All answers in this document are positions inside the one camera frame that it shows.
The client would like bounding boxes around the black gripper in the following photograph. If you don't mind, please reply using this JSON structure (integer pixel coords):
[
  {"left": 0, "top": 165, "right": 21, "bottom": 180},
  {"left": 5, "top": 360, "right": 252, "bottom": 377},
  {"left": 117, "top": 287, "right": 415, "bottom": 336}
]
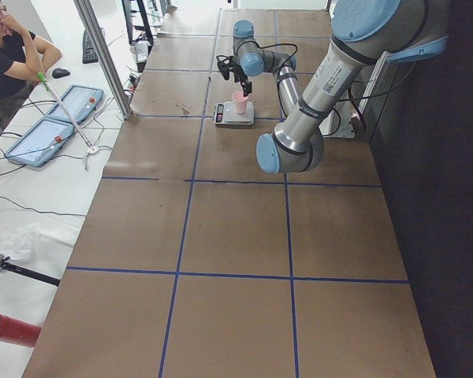
[{"left": 216, "top": 55, "right": 252, "bottom": 97}]

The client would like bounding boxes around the pink paper cup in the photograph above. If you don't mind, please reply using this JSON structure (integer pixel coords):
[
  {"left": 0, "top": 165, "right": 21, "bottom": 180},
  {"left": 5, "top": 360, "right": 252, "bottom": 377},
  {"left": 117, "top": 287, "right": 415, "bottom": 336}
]
[{"left": 232, "top": 91, "right": 248, "bottom": 114}]

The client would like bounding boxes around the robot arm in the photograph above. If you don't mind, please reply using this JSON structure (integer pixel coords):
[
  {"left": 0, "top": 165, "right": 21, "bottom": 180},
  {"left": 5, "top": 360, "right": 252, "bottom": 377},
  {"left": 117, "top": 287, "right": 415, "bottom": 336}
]
[{"left": 217, "top": 0, "right": 451, "bottom": 173}]

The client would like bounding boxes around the white digital kitchen scale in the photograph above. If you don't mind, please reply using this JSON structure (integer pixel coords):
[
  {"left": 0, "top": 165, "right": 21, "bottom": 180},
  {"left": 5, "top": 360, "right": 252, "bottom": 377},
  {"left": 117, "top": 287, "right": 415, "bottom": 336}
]
[{"left": 212, "top": 102, "right": 255, "bottom": 126}]

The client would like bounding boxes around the black keyboard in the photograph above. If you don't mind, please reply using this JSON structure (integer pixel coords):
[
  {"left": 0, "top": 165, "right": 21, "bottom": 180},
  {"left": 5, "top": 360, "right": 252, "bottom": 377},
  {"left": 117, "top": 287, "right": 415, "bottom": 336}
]
[{"left": 82, "top": 30, "right": 99, "bottom": 64}]

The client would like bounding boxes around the far blue teach pendant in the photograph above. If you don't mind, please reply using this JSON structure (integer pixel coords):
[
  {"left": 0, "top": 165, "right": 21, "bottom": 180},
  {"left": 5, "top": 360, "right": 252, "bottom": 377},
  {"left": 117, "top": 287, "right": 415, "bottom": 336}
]
[{"left": 61, "top": 84, "right": 104, "bottom": 124}]

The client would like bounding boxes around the blue teach pendant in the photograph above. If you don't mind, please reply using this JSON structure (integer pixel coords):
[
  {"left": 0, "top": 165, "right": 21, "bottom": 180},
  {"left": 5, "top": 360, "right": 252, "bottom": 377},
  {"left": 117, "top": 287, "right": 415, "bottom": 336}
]
[
  {"left": 4, "top": 117, "right": 74, "bottom": 168},
  {"left": 61, "top": 84, "right": 104, "bottom": 124}
]

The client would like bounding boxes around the black computer mouse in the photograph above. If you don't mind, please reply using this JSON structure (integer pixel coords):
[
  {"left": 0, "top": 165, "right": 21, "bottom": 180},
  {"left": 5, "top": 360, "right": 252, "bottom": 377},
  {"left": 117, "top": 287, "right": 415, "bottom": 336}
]
[{"left": 51, "top": 68, "right": 71, "bottom": 79}]

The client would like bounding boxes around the near blue teach pendant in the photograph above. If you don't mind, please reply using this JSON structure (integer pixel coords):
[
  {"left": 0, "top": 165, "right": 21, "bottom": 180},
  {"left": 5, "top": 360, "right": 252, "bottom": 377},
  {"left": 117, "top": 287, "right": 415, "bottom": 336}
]
[{"left": 4, "top": 117, "right": 74, "bottom": 168}]

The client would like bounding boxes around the seated person in black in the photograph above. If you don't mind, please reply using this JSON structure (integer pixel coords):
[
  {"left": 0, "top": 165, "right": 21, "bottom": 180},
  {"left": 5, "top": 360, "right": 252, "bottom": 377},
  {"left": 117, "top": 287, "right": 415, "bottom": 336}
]
[{"left": 0, "top": 1, "right": 61, "bottom": 129}]

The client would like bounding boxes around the crumpled clear plastic bag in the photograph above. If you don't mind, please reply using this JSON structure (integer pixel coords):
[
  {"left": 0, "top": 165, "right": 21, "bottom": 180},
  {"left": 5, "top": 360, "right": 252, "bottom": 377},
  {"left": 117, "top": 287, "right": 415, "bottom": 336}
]
[{"left": 0, "top": 223, "right": 39, "bottom": 262}]

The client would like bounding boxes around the black tripod rod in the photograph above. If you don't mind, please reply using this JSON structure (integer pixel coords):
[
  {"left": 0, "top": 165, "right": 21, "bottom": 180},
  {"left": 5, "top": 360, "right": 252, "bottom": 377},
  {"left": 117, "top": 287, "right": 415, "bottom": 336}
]
[{"left": 0, "top": 254, "right": 61, "bottom": 287}]

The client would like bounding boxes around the red cylinder tube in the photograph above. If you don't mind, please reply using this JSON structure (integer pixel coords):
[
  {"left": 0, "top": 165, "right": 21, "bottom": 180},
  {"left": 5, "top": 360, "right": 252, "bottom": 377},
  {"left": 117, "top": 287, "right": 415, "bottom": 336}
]
[{"left": 0, "top": 314, "right": 41, "bottom": 347}]

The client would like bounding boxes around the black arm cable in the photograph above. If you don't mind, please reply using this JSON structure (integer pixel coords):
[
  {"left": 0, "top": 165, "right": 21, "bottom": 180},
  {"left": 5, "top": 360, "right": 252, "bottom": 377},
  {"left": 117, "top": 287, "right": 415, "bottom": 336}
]
[{"left": 236, "top": 42, "right": 391, "bottom": 137}]

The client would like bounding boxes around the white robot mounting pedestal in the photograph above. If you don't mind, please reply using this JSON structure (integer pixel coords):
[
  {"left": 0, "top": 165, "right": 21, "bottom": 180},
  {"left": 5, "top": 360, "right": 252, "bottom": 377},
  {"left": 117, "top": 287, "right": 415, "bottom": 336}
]
[{"left": 319, "top": 96, "right": 357, "bottom": 139}]

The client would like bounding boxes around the green-handled metal grabber stick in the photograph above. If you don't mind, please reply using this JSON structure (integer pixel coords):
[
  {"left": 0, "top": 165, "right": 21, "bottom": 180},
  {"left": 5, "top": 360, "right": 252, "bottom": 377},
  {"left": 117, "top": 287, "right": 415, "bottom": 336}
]
[{"left": 37, "top": 72, "right": 99, "bottom": 154}]

